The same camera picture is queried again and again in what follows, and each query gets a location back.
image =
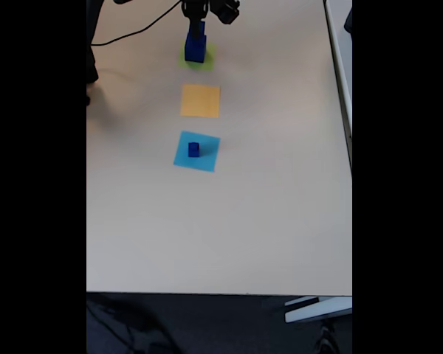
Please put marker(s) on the orange paper square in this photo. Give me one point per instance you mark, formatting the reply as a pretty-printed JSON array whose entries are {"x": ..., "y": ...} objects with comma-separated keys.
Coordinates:
[{"x": 200, "y": 100}]

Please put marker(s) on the light blue paper square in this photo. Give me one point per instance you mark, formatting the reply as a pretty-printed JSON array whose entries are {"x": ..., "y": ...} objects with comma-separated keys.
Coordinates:
[{"x": 206, "y": 160}]

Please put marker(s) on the large blue cube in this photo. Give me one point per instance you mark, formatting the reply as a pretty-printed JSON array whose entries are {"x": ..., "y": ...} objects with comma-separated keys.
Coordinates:
[{"x": 195, "y": 51}]

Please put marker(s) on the green paper square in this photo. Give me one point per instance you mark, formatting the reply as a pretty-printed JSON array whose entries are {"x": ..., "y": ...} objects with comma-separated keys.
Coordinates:
[{"x": 208, "y": 64}]

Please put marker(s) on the dark blue object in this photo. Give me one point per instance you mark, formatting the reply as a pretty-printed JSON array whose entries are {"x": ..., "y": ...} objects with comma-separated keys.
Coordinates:
[{"x": 349, "y": 22}]

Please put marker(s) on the tiny blue cube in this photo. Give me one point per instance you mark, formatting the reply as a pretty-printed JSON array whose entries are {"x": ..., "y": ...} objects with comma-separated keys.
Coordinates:
[{"x": 193, "y": 150}]

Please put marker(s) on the small blue cube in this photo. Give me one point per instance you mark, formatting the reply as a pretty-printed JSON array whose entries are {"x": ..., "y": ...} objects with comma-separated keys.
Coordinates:
[{"x": 204, "y": 29}]

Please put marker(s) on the white table leg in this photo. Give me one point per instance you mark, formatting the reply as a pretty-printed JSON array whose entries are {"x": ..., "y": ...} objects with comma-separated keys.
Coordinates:
[{"x": 317, "y": 311}]

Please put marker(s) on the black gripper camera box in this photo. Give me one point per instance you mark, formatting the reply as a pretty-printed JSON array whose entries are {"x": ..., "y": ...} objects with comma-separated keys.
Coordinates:
[{"x": 227, "y": 11}]

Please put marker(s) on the white side table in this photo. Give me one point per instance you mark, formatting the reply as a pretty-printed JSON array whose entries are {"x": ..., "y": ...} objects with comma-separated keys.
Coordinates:
[{"x": 339, "y": 55}]

